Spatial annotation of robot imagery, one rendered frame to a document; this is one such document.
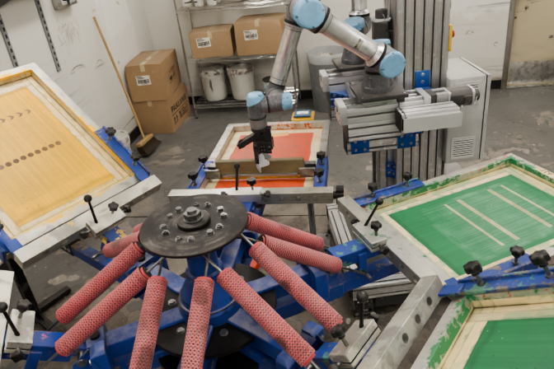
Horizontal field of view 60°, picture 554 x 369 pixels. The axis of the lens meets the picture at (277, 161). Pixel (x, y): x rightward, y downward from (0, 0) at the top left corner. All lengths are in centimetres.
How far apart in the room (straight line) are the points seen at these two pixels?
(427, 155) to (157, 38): 419
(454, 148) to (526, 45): 355
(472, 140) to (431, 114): 49
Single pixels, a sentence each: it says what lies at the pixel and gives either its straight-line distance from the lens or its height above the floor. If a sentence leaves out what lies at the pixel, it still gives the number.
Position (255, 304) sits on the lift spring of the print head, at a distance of 122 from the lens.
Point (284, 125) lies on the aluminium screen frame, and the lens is 270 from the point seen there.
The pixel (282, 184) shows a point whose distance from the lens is 217.
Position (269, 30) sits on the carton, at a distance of 527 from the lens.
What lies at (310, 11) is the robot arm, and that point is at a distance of 194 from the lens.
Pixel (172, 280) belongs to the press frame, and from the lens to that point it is 164.
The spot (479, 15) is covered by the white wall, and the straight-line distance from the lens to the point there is 584.
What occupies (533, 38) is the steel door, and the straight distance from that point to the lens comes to 612.
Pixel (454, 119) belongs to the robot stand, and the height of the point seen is 114.
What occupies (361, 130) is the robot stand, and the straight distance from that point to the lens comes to 231.
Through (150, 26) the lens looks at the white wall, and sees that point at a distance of 616.
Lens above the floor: 203
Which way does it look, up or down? 27 degrees down
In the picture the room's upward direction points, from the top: 7 degrees counter-clockwise
